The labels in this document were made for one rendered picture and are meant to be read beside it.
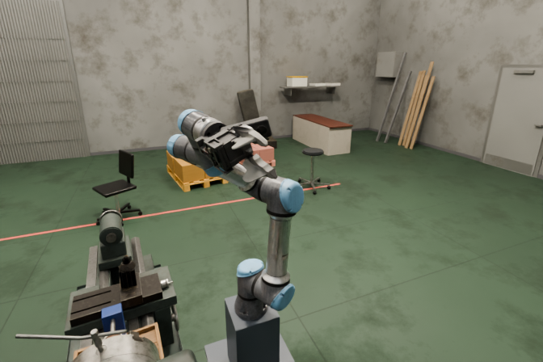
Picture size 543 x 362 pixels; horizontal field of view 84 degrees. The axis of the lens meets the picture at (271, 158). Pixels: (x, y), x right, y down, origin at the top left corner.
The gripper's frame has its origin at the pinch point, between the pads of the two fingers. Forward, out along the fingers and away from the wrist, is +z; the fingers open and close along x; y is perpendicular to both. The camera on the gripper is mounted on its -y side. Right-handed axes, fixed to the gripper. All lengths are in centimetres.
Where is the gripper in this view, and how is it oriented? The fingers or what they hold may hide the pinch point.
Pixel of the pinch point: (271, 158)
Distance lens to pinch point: 59.7
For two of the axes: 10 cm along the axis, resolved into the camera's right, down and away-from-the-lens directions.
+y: -7.6, 5.0, -4.1
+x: -2.3, -8.0, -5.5
